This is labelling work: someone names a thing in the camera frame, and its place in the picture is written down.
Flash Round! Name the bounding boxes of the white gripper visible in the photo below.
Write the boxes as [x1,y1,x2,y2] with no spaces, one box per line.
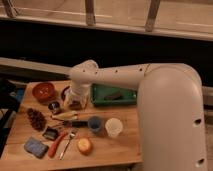
[63,82,90,110]

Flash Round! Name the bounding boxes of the yellow banana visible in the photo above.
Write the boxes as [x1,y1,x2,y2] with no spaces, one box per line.
[51,111,78,121]

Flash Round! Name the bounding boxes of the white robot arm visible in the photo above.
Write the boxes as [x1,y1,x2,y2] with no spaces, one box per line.
[65,60,208,171]

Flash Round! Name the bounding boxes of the dark purple bowl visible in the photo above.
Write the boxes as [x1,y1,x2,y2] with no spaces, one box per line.
[61,86,82,110]

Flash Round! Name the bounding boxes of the small metal can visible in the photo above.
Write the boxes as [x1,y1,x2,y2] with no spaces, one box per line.
[48,101,61,115]

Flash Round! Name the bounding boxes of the green plastic tray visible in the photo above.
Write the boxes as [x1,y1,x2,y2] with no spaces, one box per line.
[90,84,137,106]

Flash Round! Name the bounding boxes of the blue cup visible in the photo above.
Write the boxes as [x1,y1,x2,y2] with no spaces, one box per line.
[88,116,102,133]

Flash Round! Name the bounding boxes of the red bowl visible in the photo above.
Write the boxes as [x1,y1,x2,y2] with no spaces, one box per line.
[32,82,55,103]

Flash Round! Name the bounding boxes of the dark brown block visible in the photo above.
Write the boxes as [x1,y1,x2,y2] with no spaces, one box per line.
[104,93,123,100]

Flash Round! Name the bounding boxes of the small black box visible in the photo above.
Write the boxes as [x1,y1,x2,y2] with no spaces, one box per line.
[42,127,59,141]

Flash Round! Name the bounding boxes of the brown pine cone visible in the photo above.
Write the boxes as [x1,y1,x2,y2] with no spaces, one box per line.
[27,108,46,131]

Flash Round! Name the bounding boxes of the white plastic cup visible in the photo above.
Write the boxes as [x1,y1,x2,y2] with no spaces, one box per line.
[105,118,123,138]

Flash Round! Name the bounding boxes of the blue sponge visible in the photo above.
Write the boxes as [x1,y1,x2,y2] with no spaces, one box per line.
[24,137,49,158]

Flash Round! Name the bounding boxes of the black handled tool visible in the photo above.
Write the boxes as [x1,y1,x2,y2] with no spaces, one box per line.
[53,120,88,128]

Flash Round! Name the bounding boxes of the red handled tool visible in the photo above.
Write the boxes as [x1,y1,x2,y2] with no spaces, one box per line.
[48,131,68,158]

